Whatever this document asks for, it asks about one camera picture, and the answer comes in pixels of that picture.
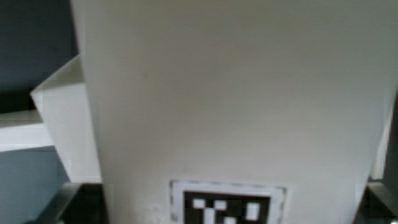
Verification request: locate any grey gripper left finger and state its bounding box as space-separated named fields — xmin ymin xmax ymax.
xmin=37 ymin=183 xmax=108 ymax=224

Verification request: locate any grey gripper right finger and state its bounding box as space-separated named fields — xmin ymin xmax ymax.
xmin=359 ymin=182 xmax=398 ymax=224

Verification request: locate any white cabinet body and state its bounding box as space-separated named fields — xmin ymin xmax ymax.
xmin=0 ymin=57 xmax=101 ymax=183

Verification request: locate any white cabinet top block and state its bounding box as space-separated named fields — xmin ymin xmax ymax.
xmin=71 ymin=0 xmax=398 ymax=224

